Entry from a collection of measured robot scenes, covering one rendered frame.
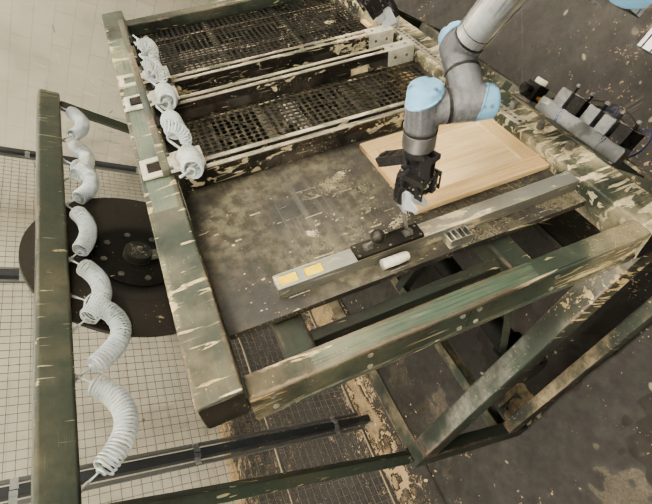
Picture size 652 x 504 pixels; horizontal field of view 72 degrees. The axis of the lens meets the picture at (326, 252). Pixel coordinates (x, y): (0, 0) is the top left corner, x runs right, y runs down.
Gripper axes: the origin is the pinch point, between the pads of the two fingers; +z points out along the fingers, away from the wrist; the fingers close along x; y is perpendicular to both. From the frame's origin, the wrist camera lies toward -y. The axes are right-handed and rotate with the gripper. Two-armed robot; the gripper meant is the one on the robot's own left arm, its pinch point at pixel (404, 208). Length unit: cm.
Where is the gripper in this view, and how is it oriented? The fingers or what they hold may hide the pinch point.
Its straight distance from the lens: 121.2
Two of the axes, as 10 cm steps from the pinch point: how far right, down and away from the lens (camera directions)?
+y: 6.8, 5.2, -5.2
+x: 7.3, -5.3, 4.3
